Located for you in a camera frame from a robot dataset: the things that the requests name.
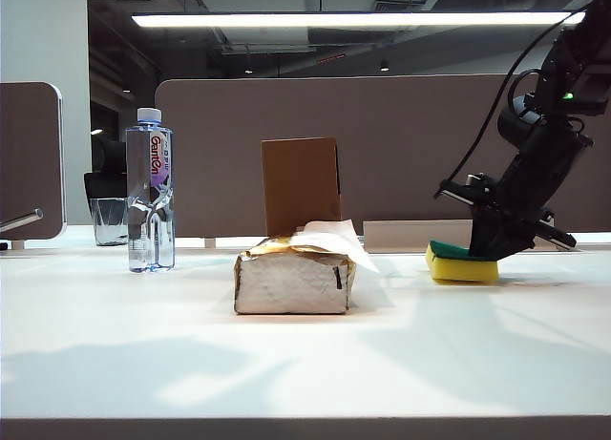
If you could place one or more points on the gold white tissue pack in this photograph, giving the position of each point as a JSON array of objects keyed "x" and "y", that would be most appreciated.
[{"x": 291, "y": 287}]

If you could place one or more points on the long ceiling light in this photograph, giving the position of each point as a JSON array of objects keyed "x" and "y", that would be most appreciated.
[{"x": 334, "y": 20}]

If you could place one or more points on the silver metal rod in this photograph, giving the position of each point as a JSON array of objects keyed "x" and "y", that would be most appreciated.
[{"x": 24, "y": 219}]

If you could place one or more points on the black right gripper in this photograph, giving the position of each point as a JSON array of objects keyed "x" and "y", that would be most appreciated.
[{"x": 534, "y": 177}]

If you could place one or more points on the white tissue sheet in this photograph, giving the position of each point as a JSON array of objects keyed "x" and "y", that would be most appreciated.
[{"x": 334, "y": 239}]

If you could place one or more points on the yellow green sponge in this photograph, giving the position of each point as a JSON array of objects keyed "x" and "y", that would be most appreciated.
[{"x": 458, "y": 270}]

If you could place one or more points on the tall brown cardboard box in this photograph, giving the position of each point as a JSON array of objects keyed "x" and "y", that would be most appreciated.
[{"x": 301, "y": 182}]

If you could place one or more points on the clear Ganten water bottle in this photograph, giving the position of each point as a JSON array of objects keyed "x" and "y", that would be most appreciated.
[{"x": 143, "y": 211}]

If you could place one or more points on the large brown desk partition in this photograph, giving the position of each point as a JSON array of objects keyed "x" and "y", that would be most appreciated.
[{"x": 406, "y": 149}]

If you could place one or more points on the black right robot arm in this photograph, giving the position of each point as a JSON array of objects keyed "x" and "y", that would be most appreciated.
[{"x": 573, "y": 63}]

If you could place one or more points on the white partition bracket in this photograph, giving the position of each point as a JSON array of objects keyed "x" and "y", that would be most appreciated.
[{"x": 210, "y": 243}]

